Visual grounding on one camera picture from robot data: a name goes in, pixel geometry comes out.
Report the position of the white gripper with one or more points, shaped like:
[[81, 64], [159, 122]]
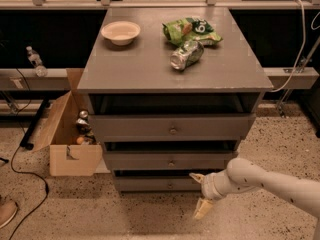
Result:
[[208, 186]]

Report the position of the grey bottom drawer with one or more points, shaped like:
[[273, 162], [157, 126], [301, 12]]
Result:
[[144, 184]]

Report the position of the grey drawer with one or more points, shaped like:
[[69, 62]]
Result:
[[144, 184], [167, 160], [134, 128]]

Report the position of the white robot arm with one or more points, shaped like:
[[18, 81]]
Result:
[[242, 175]]

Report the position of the grey top drawer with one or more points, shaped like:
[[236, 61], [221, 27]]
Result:
[[134, 128]]

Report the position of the grey middle drawer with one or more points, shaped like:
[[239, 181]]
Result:
[[167, 160]]

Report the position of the grey drawer cabinet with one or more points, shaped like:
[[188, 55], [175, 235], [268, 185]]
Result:
[[138, 80]]

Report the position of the items inside cardboard box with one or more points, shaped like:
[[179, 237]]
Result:
[[86, 135]]

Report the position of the cardboard box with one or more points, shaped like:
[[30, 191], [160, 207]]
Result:
[[68, 155]]

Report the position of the crushed green soda can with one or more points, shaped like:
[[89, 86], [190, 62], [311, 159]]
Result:
[[186, 55]]

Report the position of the green chip bag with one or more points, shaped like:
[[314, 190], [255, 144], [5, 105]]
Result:
[[190, 28]]

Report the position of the white bowl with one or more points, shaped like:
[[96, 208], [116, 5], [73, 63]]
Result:
[[121, 33]]

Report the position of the black metal leg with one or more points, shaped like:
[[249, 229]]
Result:
[[25, 140]]

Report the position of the shoe at left edge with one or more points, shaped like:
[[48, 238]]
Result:
[[7, 212]]

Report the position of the clear plastic water bottle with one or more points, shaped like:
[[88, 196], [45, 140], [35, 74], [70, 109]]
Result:
[[36, 61]]

